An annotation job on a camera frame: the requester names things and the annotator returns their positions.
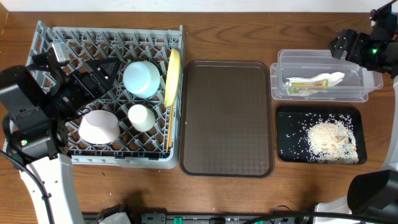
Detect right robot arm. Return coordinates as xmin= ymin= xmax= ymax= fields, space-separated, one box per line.
xmin=315 ymin=28 xmax=397 ymax=223

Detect brown serving tray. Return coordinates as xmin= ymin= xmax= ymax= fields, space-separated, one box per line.
xmin=180 ymin=60 xmax=274 ymax=178

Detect yellow plate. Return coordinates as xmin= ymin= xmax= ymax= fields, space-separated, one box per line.
xmin=164 ymin=49 xmax=181 ymax=108

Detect black waste tray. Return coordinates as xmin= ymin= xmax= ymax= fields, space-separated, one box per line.
xmin=276 ymin=105 xmax=368 ymax=164

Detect light blue bowl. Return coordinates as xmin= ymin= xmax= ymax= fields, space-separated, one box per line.
xmin=123 ymin=61 xmax=160 ymax=98

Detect cream cup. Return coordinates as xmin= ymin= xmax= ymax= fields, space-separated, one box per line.
xmin=127 ymin=105 xmax=155 ymax=132

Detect grey dishwasher rack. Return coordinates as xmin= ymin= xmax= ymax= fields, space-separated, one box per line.
xmin=23 ymin=22 xmax=184 ymax=169

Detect wooden chopstick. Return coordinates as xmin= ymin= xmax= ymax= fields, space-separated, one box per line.
xmin=166 ymin=106 xmax=174 ymax=153
xmin=168 ymin=106 xmax=175 ymax=148

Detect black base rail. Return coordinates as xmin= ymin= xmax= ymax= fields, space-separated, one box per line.
xmin=82 ymin=203 xmax=312 ymax=224

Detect clear plastic bin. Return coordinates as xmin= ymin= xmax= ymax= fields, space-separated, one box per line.
xmin=270 ymin=50 xmax=383 ymax=102

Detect rice and food scraps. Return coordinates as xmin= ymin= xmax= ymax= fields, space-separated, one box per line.
xmin=277 ymin=112 xmax=360 ymax=164

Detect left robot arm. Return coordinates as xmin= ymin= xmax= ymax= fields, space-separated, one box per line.
xmin=1 ymin=50 xmax=121 ymax=223

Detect green yellow snack wrapper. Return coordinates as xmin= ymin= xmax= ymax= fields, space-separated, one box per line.
xmin=286 ymin=80 xmax=328 ymax=96

